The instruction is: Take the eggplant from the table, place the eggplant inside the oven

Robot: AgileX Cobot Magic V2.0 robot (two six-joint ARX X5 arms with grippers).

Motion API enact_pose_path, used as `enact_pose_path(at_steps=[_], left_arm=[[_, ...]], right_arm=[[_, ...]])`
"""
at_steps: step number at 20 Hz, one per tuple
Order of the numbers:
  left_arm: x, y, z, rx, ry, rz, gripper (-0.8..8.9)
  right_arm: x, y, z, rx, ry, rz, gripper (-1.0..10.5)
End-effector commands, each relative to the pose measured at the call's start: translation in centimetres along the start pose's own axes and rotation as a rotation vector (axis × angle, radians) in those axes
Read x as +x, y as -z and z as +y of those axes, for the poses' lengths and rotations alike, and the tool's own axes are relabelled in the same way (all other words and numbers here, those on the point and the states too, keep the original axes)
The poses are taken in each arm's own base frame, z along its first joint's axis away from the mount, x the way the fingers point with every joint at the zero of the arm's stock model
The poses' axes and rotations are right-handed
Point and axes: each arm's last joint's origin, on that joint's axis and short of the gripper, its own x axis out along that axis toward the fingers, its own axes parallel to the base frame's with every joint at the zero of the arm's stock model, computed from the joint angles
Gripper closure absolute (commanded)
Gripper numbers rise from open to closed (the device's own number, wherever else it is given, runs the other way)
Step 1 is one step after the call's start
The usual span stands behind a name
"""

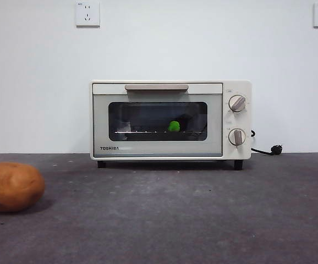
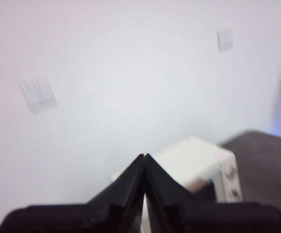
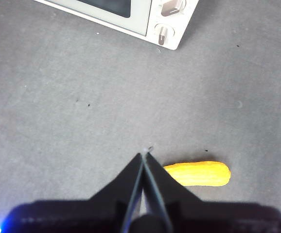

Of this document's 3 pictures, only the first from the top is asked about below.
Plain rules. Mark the beige round oven knob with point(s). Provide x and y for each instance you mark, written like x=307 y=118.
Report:
x=237 y=103
x=236 y=137

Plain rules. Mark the brown potato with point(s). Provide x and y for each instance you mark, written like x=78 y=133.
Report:
x=10 y=187

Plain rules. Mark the purple eggplant with green stem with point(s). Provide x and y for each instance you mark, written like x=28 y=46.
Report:
x=173 y=126

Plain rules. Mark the white toaster oven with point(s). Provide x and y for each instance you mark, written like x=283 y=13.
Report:
x=238 y=154

